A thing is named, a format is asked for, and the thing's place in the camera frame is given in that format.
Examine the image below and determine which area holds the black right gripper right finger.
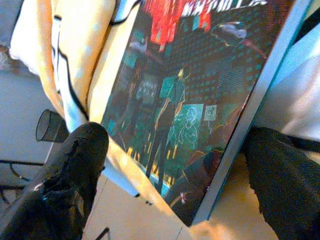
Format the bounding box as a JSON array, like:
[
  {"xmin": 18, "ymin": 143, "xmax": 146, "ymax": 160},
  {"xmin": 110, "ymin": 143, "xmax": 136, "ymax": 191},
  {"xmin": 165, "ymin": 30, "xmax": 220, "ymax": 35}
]
[{"xmin": 243, "ymin": 126, "xmax": 320, "ymax": 240}]

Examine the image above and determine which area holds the dark illustrated cover book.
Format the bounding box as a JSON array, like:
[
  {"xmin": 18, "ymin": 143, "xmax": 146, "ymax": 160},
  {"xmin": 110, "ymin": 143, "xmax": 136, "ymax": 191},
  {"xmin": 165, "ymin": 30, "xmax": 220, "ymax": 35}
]
[{"xmin": 101, "ymin": 0, "xmax": 313, "ymax": 227}]

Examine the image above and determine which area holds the black floor cable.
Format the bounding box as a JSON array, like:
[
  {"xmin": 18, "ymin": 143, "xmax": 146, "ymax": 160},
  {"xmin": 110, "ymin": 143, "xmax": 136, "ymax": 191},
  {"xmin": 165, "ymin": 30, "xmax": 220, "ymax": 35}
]
[{"xmin": 0, "ymin": 159, "xmax": 45, "ymax": 205}]

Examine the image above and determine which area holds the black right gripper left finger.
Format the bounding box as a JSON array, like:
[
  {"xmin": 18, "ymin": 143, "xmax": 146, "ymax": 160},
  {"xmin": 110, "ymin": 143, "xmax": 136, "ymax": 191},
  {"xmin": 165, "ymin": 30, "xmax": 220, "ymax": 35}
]
[{"xmin": 0, "ymin": 121, "xmax": 110, "ymax": 240}]

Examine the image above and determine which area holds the black mesh waste bin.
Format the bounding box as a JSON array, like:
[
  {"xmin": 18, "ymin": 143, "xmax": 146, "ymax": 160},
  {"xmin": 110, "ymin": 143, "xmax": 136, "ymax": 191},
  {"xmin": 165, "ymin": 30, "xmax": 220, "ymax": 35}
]
[{"xmin": 35, "ymin": 109, "xmax": 70, "ymax": 144}]

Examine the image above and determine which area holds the yellow duck print blanket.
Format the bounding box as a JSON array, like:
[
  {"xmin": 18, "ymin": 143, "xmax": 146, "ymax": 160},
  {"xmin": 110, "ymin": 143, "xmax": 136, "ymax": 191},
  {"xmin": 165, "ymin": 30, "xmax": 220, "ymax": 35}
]
[{"xmin": 9, "ymin": 0, "xmax": 278, "ymax": 240}]

